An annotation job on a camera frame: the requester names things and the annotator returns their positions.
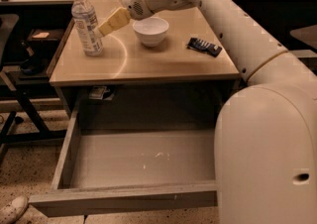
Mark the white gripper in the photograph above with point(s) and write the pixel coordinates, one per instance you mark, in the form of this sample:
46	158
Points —
133	1

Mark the clear plastic water bottle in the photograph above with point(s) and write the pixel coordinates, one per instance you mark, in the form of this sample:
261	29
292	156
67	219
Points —
85	21

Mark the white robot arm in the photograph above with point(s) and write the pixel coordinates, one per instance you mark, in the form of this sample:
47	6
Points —
265	143

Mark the grey open top drawer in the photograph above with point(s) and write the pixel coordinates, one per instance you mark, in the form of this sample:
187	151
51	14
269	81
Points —
125	156

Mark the white ceramic bowl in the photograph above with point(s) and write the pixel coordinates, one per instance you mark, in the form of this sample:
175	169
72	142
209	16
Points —
151	31

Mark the grey cabinet desk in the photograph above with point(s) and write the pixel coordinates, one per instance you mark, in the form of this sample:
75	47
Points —
126	60

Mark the sticker label under desk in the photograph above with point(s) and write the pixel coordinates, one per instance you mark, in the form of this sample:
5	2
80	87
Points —
100	92

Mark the blue snack packet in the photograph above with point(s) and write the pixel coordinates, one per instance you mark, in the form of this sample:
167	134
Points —
204	47

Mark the white shoe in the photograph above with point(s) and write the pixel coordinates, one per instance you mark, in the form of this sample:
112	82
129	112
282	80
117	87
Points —
12	211

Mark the black chair frame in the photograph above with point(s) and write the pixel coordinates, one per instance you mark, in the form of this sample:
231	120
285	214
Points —
8	23

